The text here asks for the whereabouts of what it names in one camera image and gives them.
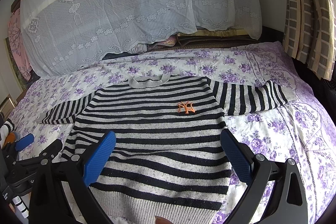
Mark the purple floral bed sheet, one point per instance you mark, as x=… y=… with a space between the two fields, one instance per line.
x=301 y=130

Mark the black white striped sweater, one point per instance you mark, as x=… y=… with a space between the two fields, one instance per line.
x=168 y=160

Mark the folded bedding stack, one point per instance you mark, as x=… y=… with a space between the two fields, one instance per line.
x=202 y=38

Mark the plaid beige curtain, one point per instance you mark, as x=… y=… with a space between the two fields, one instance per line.
x=309 y=35

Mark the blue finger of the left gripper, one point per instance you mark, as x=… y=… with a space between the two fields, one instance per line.
x=24 y=142

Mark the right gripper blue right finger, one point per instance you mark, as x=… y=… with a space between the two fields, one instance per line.
x=252 y=169

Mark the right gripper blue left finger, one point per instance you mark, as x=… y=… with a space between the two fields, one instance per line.
x=81 y=170

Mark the pink floral fabric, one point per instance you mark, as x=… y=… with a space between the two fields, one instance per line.
x=17 y=47

